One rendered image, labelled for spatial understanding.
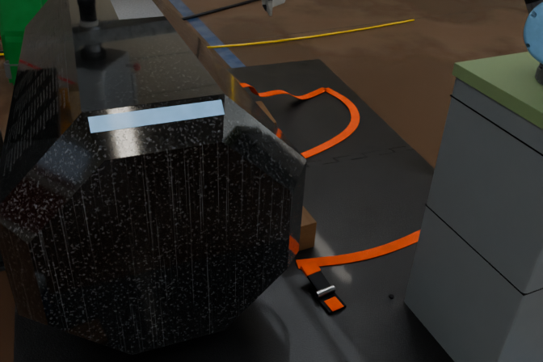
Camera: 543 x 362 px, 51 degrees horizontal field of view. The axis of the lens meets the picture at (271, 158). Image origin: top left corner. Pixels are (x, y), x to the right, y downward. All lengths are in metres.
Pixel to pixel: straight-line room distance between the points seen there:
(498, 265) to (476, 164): 0.27
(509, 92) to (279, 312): 1.00
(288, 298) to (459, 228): 0.64
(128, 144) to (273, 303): 0.87
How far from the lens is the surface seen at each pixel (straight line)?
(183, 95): 1.40
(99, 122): 1.36
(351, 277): 2.09
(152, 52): 1.65
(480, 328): 1.77
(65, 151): 1.38
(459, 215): 1.68
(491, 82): 1.49
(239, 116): 1.43
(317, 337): 1.89
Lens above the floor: 1.45
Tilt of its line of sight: 33 degrees down
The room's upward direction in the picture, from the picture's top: 3 degrees clockwise
